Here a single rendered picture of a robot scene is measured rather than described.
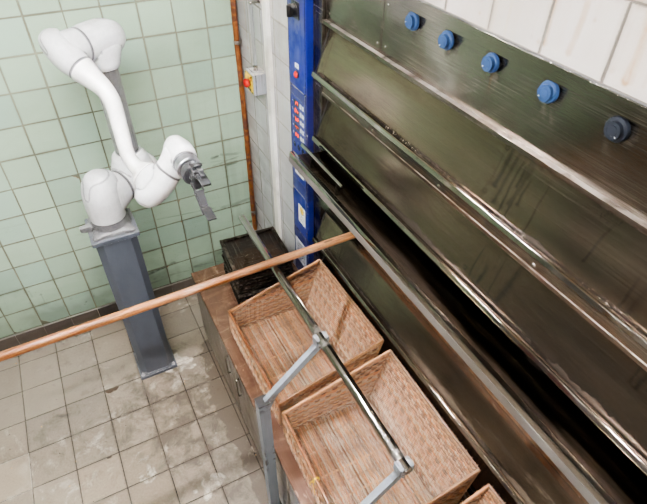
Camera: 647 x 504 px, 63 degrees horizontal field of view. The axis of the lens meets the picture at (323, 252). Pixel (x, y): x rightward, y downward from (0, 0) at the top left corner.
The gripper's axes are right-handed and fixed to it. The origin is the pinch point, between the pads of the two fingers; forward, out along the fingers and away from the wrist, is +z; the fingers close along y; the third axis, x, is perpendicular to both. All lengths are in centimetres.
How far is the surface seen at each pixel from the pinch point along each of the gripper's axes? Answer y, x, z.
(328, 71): -26, -54, -19
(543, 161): -42, -55, 76
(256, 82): 2, -50, -82
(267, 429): 69, 3, 45
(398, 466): 32, -17, 91
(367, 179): 1, -53, 11
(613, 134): -55, -54, 89
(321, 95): -14, -55, -27
